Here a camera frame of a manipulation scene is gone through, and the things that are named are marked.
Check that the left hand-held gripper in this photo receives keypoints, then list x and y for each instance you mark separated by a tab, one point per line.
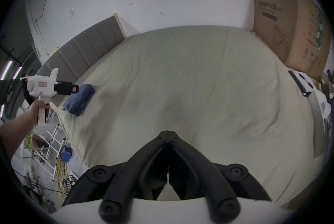
39	86

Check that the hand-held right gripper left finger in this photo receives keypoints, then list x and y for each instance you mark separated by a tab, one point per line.
125	178

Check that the dark blue garment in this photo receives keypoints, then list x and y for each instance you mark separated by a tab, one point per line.
78	100

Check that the blue box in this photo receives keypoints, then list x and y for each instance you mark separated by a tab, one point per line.
65	154

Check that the grey padded headboard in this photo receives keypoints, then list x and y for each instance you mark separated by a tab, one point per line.
86	45

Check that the person's left hand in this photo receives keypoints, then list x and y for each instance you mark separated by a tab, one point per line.
39	109

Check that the person's left forearm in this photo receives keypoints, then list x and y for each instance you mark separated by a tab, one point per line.
18	131

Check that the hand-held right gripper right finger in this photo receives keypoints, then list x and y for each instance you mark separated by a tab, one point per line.
208	178

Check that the white folding rack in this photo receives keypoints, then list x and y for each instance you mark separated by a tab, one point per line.
48	144

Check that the large brown carton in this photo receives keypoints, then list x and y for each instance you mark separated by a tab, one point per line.
279	22

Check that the bed with beige sheet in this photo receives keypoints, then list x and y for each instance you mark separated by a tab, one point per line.
182	74

